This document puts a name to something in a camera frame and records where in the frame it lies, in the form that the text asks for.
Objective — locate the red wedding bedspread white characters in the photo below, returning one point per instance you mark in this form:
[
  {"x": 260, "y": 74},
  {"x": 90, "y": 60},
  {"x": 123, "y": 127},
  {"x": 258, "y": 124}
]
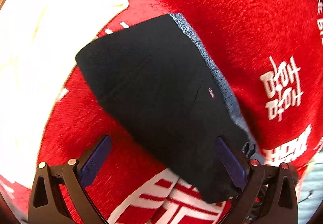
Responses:
[{"x": 270, "y": 53}]

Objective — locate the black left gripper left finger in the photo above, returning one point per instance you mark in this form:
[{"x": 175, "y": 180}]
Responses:
[{"x": 47, "y": 205}]

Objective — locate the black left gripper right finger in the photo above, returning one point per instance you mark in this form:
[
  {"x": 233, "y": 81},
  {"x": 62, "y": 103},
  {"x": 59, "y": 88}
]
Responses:
[{"x": 279, "y": 201}]

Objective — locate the cream folded garment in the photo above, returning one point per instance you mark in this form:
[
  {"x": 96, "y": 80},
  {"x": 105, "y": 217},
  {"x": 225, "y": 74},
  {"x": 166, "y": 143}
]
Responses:
[{"x": 39, "y": 41}]

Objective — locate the black pants blue patterned trim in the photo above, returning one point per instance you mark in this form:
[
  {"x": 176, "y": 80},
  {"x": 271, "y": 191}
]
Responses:
[{"x": 158, "y": 81}]

